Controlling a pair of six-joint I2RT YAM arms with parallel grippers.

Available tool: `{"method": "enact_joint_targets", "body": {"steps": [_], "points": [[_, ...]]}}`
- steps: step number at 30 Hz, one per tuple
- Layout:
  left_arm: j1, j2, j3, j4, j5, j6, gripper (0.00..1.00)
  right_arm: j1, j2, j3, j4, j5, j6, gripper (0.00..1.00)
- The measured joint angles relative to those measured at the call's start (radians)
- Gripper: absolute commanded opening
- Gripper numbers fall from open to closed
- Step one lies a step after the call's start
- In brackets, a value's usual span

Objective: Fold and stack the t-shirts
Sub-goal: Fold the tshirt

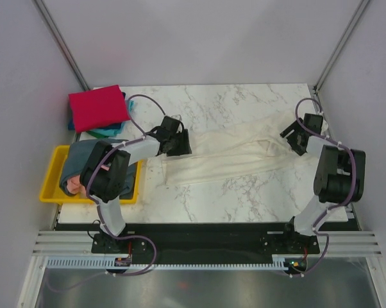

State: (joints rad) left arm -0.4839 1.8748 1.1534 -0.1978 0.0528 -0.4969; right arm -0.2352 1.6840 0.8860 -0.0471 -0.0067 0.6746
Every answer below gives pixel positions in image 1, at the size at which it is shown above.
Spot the cream white t shirt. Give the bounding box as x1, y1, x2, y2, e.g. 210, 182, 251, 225
162, 110, 323, 186

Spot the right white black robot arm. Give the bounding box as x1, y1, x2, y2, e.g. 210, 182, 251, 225
274, 114, 366, 253

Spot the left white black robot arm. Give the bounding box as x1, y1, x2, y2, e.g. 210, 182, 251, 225
80, 115, 192, 252

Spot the folded turquoise t shirt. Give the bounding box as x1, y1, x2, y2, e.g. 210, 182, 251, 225
88, 100, 135, 137

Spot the folded green t shirt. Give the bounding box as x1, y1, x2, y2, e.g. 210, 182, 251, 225
87, 131, 108, 139

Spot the folded magenta t shirt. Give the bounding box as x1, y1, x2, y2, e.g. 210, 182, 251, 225
68, 85, 130, 133

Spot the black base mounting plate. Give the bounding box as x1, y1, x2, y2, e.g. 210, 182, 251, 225
90, 221, 322, 266

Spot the grey blue t shirt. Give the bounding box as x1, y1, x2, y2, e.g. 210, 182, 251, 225
59, 139, 137, 199

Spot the folded navy blue t shirt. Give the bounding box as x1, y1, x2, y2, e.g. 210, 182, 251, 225
67, 100, 134, 131

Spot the pink t shirt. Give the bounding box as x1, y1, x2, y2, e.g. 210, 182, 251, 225
66, 163, 112, 197

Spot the yellow plastic tray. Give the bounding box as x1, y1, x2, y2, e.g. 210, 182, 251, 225
39, 145, 145, 205

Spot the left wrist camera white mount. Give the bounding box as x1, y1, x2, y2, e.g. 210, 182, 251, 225
171, 114, 183, 122

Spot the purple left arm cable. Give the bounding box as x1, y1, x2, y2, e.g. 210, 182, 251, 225
83, 94, 168, 244

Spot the right aluminium frame post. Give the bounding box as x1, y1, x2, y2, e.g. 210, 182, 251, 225
310, 0, 372, 96

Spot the aluminium frame post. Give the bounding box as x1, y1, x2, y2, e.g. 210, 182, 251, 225
310, 0, 372, 96
32, 0, 90, 91

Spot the left aluminium frame post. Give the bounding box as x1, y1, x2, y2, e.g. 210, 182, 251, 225
32, 0, 90, 91

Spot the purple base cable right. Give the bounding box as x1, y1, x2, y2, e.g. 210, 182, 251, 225
284, 237, 330, 278

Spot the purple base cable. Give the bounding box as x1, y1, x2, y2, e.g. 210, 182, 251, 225
45, 237, 162, 293
284, 237, 330, 278

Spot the aluminium extrusion rail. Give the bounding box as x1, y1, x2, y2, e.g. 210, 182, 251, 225
33, 231, 382, 257

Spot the white slotted cable duct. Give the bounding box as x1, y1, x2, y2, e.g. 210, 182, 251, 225
45, 252, 319, 270

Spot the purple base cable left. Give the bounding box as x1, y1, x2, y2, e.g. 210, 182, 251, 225
45, 237, 162, 293

